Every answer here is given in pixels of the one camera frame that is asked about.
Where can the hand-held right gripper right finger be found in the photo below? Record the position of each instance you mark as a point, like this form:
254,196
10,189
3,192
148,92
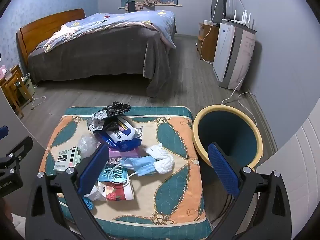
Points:
223,170

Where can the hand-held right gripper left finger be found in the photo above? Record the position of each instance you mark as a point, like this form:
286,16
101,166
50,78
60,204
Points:
92,168

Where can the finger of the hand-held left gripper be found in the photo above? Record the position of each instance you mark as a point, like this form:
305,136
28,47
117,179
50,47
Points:
3,131
21,148

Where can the teal packet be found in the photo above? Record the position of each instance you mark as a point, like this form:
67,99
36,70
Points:
112,173

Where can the clear plastic bag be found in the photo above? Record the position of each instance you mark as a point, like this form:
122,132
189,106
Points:
86,143

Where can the green white box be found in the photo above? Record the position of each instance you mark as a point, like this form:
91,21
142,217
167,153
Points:
63,158

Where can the purple packet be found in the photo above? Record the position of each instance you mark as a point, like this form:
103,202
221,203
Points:
122,153

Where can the floral printed packet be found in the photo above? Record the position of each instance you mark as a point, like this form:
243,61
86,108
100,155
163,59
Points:
117,191

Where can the teal bin with yellow rim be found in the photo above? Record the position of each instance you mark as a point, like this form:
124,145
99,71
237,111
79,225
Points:
225,130

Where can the silver foil wrapper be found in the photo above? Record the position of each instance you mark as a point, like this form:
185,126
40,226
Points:
96,123

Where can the blue white plastic packet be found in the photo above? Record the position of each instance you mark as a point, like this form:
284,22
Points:
122,131

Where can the large white tissue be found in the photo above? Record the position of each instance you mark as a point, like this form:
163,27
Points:
162,162

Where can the black plastic bag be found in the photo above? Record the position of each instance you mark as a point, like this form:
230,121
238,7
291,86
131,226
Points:
117,108

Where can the person's left forearm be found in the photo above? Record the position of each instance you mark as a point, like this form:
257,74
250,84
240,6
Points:
5,208

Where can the wooden nightstand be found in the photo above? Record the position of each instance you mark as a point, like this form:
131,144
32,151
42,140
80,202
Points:
11,90

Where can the small pale green bin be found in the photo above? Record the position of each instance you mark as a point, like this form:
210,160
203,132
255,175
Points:
25,86

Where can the teal orange patterned mat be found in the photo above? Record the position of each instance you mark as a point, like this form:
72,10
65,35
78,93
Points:
175,155

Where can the pink tissue box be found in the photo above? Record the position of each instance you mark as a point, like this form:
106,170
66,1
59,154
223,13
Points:
3,71

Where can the white panelled wardrobe door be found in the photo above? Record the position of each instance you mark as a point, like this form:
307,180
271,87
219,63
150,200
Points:
295,160

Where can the bed with grey blanket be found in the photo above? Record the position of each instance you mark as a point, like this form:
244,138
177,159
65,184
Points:
100,55

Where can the white air purifier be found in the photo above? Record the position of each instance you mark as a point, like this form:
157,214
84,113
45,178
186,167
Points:
233,52

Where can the wooden cabinet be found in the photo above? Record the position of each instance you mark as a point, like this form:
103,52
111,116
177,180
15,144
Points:
208,42

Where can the white router with antennas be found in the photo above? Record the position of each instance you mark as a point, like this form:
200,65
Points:
241,25

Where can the small white box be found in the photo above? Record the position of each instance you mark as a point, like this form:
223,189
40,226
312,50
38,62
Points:
208,22

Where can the blue printed quilt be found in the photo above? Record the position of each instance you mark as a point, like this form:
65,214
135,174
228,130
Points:
120,21

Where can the black television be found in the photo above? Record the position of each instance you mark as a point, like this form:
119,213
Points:
217,7

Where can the checkered clothes pile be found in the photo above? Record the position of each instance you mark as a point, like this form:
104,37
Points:
140,5

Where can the white windowsill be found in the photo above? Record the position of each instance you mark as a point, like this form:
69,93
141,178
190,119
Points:
175,5

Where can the wooden bed frame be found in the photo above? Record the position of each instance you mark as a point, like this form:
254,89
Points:
37,28

